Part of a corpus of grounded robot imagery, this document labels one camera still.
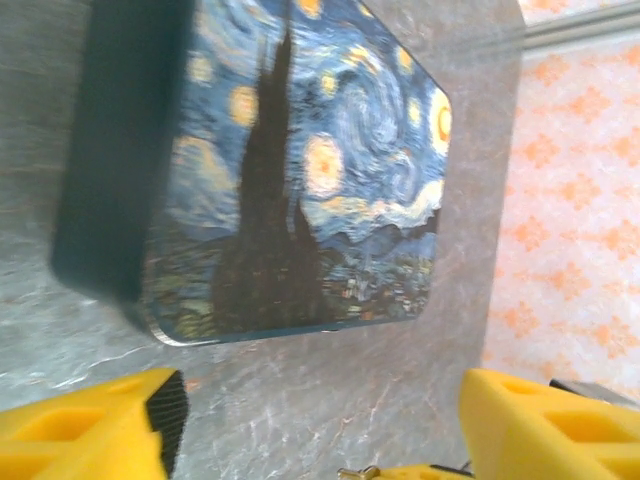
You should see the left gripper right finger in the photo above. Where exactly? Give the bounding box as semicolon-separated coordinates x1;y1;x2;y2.
458;368;640;480

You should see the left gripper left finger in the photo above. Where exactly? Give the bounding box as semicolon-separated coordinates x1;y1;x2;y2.
0;368;189;480

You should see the small metal key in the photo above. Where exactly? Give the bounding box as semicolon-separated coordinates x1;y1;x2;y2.
336;464;382;480

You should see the starry night print box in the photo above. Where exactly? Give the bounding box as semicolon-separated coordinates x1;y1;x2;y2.
49;0;454;348

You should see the aluminium frame post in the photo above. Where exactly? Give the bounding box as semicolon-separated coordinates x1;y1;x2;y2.
519;7;640;52

